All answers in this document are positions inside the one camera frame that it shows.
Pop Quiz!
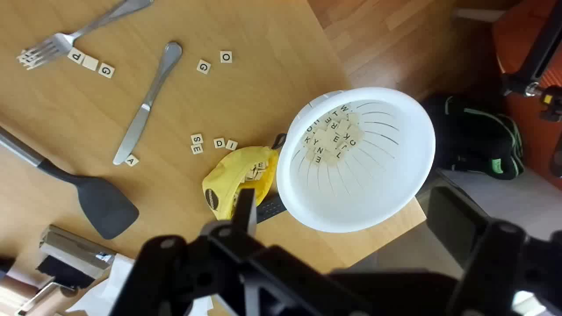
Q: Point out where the silver table knife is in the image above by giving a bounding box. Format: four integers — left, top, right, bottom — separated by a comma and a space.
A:
110, 39, 184, 167

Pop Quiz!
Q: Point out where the black camera stand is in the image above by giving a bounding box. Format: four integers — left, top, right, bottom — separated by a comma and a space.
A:
500, 0, 562, 100

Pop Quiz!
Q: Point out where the orange armchair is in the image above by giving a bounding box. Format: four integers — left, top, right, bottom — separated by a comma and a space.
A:
490, 0, 562, 190

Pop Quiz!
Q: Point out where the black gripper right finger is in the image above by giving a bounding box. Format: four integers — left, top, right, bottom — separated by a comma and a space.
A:
428, 186, 562, 316

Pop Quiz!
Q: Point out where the black backpack green trim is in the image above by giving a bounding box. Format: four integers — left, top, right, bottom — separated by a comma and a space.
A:
423, 93, 525, 181

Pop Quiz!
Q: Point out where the silver fork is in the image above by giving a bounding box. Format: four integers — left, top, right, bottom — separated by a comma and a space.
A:
15, 0, 154, 72

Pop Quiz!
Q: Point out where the white plastic colander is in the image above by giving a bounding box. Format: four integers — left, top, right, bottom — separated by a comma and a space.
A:
275, 86, 437, 235

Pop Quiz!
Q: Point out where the heap of letter tiles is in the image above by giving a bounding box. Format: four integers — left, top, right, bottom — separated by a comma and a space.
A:
304, 107, 361, 165

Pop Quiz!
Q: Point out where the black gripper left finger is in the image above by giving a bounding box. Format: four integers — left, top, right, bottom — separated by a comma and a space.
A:
110, 188, 353, 316

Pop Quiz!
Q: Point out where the steel block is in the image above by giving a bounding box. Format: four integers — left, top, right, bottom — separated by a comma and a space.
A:
37, 225, 117, 281

